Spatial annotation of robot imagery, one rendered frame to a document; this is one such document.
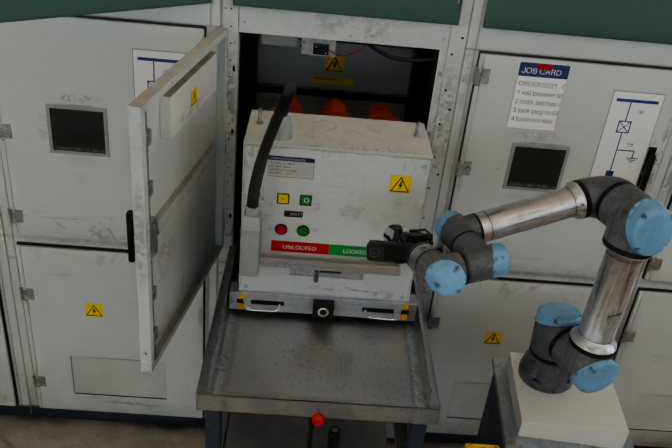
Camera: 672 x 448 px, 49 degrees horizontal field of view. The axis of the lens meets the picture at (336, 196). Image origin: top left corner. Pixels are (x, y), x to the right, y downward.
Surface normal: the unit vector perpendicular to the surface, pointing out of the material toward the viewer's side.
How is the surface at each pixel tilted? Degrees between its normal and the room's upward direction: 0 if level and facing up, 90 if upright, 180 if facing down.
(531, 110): 90
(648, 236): 81
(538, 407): 3
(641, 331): 90
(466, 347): 90
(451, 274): 76
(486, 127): 90
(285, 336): 0
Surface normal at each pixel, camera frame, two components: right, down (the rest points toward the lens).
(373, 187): 0.00, 0.49
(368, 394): 0.09, -0.87
